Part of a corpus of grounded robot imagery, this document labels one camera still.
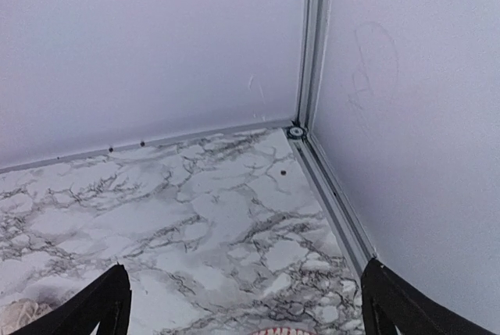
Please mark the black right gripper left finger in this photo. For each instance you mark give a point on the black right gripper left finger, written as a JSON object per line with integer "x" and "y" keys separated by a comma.
{"x": 102, "y": 307}

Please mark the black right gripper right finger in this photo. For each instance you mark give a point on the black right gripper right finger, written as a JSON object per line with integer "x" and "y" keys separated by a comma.
{"x": 390, "y": 305}

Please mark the beige and black umbrella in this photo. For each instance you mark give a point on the beige and black umbrella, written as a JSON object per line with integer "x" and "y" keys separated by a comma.
{"x": 19, "y": 314}

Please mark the right aluminium table edge rail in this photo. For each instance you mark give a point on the right aluminium table edge rail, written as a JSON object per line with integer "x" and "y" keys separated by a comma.
{"x": 350, "y": 233}

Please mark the right aluminium frame post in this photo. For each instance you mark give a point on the right aluminium frame post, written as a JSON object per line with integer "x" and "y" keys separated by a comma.
{"x": 314, "y": 38}

